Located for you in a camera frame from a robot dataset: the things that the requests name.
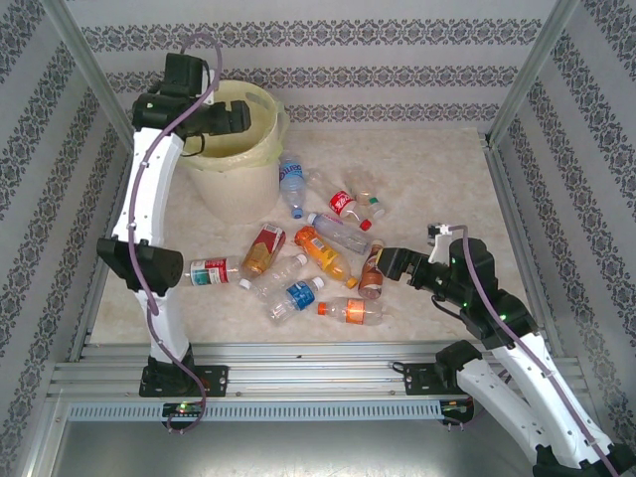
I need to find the brown label bottle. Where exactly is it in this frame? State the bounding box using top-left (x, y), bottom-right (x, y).
top-left (358, 238), bottom-right (388, 301)

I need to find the clear bottle pale label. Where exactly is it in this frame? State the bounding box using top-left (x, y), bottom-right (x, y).
top-left (306, 212), bottom-right (373, 256)

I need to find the clear bottle orange label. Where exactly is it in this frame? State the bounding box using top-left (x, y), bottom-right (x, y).
top-left (316, 296), bottom-right (392, 328)

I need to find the blue label water bottle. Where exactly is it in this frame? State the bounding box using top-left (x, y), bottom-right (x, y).
top-left (277, 156), bottom-right (307, 220)

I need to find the orange juice bottle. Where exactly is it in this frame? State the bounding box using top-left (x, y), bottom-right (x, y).
top-left (294, 226), bottom-right (360, 290)

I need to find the red label cola bottle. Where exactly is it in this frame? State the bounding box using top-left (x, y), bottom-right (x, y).
top-left (305, 168), bottom-right (374, 233)

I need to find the clear bottle green cap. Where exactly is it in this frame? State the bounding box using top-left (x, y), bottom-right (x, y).
top-left (345, 167), bottom-right (382, 208)

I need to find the small bottle blue label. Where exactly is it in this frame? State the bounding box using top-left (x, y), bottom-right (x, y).
top-left (267, 275), bottom-right (327, 325)

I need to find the red gold label tea bottle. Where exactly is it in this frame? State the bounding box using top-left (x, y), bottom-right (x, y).
top-left (239, 222), bottom-right (288, 280)

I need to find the red white label bottle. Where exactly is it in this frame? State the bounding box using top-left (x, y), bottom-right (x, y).
top-left (181, 255), bottom-right (245, 288)

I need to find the cream plastic waste bin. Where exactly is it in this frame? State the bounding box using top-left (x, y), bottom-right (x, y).
top-left (179, 79), bottom-right (292, 173)

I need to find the beige plastic bin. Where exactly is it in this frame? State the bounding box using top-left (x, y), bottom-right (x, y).
top-left (179, 79), bottom-right (292, 225)

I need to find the grey metal sheet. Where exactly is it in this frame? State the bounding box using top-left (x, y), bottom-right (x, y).
top-left (49, 420), bottom-right (538, 477)

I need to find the aluminium frame post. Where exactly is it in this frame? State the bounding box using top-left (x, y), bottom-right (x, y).
top-left (484, 0), bottom-right (581, 145)
top-left (38, 0), bottom-right (143, 150)

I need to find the aluminium side rail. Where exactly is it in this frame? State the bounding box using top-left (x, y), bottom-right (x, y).
top-left (67, 148), bottom-right (143, 364)
top-left (484, 138), bottom-right (565, 359)

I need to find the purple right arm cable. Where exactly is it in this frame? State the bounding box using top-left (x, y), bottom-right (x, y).
top-left (449, 224), bottom-right (622, 477)

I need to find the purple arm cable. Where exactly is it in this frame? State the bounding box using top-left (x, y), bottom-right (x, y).
top-left (126, 32), bottom-right (225, 436)
top-left (449, 224), bottom-right (622, 477)

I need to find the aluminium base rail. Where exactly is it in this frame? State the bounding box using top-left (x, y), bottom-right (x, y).
top-left (47, 339), bottom-right (582, 398)

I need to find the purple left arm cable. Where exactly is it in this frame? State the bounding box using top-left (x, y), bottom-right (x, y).
top-left (126, 32), bottom-right (225, 436)

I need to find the grey slotted cable duct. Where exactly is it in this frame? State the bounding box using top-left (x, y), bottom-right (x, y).
top-left (67, 400), bottom-right (448, 423)

